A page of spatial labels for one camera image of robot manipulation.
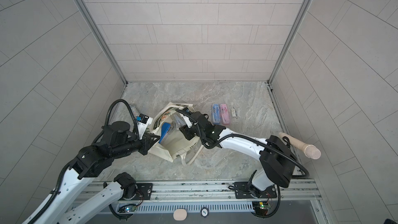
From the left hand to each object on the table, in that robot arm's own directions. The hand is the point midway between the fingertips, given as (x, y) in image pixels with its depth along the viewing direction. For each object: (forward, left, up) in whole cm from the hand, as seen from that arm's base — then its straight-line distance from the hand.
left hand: (162, 137), depth 66 cm
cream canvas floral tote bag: (+2, -2, -13) cm, 13 cm away
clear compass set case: (+28, -37, -19) cm, 50 cm away
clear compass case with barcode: (+12, -4, -6) cm, 15 cm away
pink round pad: (-25, -8, -20) cm, 33 cm away
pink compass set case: (+22, -31, -20) cm, 43 cm away
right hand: (+10, -7, -9) cm, 15 cm away
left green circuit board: (-23, +15, -20) cm, 34 cm away
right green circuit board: (-23, -44, -21) cm, 54 cm away
